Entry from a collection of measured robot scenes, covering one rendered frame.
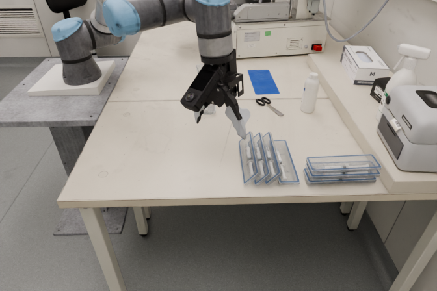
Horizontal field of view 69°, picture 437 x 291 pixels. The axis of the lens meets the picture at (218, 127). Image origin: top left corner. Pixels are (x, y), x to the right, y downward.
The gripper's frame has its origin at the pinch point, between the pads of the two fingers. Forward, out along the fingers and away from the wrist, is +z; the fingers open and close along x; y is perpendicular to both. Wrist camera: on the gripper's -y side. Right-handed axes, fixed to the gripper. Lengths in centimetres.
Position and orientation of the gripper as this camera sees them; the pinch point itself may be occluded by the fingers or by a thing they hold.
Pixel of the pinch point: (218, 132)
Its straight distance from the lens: 79.4
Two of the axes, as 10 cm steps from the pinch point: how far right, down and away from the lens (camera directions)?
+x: -8.0, -2.6, 5.4
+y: 6.0, -4.7, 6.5
